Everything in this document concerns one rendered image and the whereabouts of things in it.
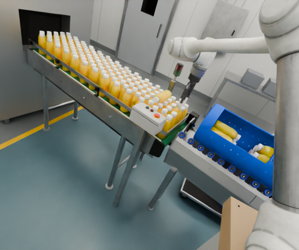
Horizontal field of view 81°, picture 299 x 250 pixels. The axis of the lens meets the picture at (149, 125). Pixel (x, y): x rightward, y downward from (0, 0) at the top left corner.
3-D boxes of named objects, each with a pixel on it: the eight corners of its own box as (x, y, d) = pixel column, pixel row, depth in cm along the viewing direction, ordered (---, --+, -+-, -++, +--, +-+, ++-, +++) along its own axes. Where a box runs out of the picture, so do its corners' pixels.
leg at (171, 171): (150, 211, 173) (175, 173, 138) (146, 207, 175) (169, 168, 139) (153, 207, 178) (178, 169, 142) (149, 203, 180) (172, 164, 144)
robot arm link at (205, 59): (202, 63, 111) (185, 59, 106) (215, 37, 102) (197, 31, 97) (211, 71, 103) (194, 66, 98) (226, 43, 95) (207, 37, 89)
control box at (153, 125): (153, 136, 104) (159, 123, 99) (128, 118, 111) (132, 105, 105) (161, 130, 112) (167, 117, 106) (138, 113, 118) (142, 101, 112)
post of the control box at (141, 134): (115, 207, 166) (146, 127, 109) (112, 204, 168) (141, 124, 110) (118, 204, 169) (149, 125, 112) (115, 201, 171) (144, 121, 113)
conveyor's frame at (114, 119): (131, 212, 167) (164, 147, 116) (32, 120, 219) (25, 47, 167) (157, 182, 204) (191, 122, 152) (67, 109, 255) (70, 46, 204)
